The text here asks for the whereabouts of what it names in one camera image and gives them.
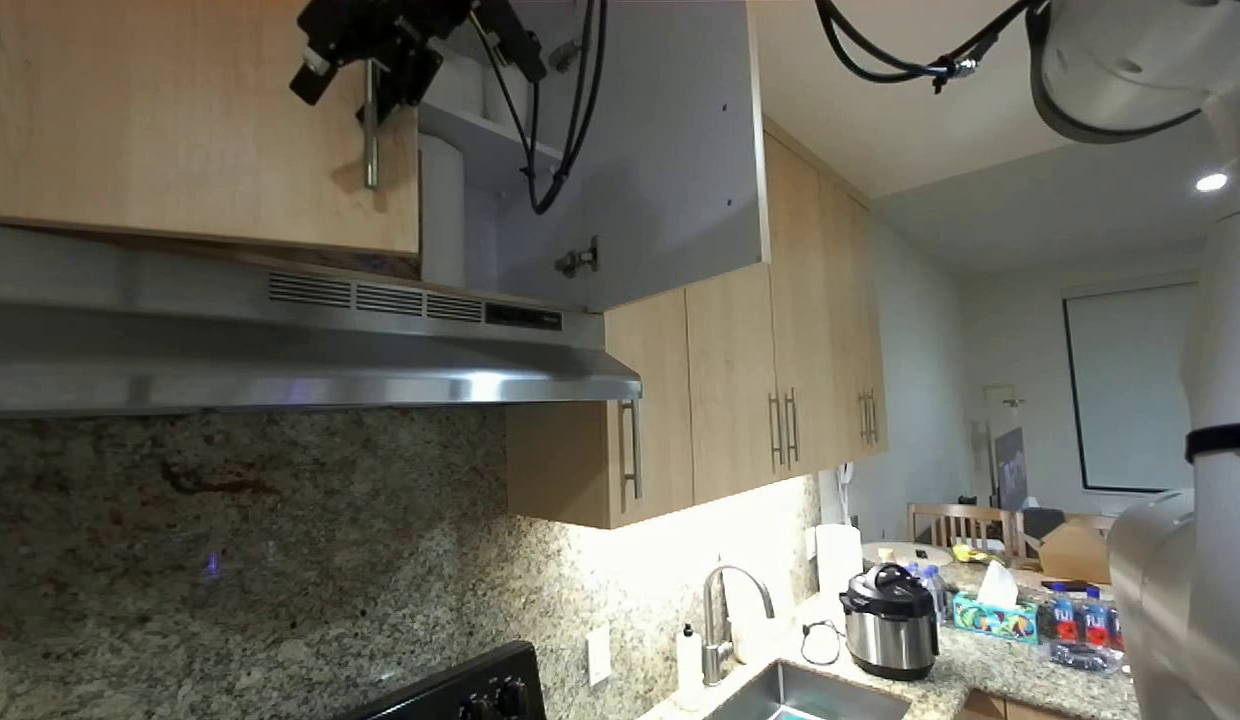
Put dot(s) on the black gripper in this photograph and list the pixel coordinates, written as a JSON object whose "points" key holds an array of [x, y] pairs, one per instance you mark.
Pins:
{"points": [[365, 26]]}

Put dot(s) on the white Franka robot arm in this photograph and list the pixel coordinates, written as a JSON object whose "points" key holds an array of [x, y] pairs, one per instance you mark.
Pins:
{"points": [[1220, 373]]}

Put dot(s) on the white cabinet shelf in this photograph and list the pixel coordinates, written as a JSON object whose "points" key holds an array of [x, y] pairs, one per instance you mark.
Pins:
{"points": [[495, 143]]}

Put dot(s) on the white-lined wooden cabinet body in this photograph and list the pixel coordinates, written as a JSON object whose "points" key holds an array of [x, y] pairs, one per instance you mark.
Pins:
{"points": [[480, 224]]}

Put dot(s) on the wooden cabinet door white inside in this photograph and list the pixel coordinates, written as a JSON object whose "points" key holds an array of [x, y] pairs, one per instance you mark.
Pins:
{"points": [[673, 135]]}

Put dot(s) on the white paper towel roll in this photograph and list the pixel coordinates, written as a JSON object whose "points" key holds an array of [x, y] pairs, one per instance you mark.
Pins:
{"points": [[446, 212]]}

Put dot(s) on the stainless steel range hood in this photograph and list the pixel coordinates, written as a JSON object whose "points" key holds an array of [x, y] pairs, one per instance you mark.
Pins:
{"points": [[313, 345]]}

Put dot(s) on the black stove top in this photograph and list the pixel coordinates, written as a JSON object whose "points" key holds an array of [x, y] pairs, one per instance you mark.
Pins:
{"points": [[473, 685]]}

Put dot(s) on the chrome kitchen faucet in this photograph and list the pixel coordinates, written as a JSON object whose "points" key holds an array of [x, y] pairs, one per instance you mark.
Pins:
{"points": [[712, 627]]}

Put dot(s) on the white soap bottle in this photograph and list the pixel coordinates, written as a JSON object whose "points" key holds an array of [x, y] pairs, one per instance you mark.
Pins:
{"points": [[690, 663]]}

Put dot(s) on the white roll on stand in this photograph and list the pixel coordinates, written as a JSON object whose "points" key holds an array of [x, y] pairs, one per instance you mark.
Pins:
{"points": [[841, 561]]}

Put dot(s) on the wooden dining chair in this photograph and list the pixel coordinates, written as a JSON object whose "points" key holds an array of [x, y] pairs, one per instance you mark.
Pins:
{"points": [[964, 510]]}

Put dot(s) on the silver black pressure cooker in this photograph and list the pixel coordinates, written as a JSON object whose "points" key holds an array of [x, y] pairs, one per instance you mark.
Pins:
{"points": [[889, 627]]}

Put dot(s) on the stainless steel sink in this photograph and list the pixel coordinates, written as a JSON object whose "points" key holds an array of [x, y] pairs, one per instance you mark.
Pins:
{"points": [[804, 697]]}

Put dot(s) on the yellow fruit bowl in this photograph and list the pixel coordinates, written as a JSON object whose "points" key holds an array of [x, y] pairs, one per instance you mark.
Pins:
{"points": [[971, 552]]}

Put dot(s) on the teal tissue box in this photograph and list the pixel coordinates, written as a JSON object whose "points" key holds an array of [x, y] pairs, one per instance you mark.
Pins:
{"points": [[992, 618]]}

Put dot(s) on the round ceiling light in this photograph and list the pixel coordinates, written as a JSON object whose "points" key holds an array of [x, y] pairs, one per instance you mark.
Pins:
{"points": [[1214, 183]]}

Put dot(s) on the brown paper bag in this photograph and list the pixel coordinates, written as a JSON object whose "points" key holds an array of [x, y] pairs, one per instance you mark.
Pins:
{"points": [[1076, 552]]}

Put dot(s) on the plastic water bottle red label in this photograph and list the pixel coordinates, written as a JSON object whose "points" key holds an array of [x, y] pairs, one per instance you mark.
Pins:
{"points": [[1060, 627], [1095, 629]]}

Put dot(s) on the wooden two-door wall cabinet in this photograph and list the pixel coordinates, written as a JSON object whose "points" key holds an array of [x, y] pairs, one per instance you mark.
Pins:
{"points": [[735, 323]]}

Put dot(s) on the narrow wooden wall cabinet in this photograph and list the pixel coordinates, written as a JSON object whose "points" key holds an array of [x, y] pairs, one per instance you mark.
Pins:
{"points": [[852, 332]]}

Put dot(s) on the white wall outlet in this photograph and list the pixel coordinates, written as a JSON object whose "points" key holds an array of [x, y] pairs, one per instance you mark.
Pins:
{"points": [[598, 658]]}

